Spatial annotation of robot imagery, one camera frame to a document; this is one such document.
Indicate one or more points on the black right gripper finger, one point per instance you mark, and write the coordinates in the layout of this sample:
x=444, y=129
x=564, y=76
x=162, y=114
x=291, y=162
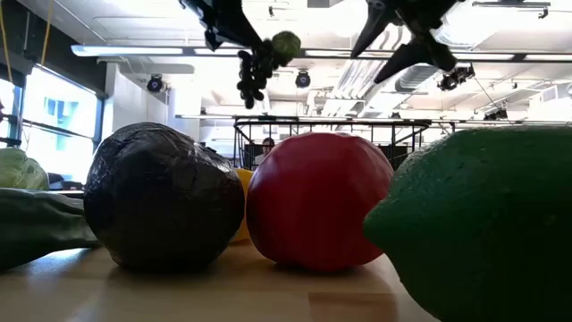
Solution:
x=411, y=53
x=375, y=22

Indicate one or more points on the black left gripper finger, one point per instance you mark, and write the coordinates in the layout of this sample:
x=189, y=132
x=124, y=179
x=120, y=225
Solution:
x=252, y=44

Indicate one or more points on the black grape bunch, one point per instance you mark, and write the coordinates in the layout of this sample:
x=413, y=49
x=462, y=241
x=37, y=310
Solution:
x=252, y=76

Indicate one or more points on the yellow lemon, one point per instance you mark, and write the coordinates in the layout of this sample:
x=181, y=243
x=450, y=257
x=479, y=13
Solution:
x=245, y=201

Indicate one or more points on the green lime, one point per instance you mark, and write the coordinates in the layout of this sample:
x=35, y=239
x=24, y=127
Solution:
x=482, y=223

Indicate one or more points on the light green cabbage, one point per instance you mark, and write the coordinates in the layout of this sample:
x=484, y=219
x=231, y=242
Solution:
x=20, y=172

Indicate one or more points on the black ceiling spotlight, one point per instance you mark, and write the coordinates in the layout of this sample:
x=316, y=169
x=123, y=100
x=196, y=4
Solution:
x=456, y=77
x=302, y=79
x=155, y=83
x=496, y=114

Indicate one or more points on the long ceiling light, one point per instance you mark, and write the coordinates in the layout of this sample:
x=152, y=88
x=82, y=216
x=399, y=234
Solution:
x=129, y=50

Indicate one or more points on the red tomato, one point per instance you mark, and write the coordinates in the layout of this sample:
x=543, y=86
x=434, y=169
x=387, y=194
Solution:
x=319, y=201

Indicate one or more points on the silver ventilation duct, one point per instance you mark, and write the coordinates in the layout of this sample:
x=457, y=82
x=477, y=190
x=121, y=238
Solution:
x=415, y=78

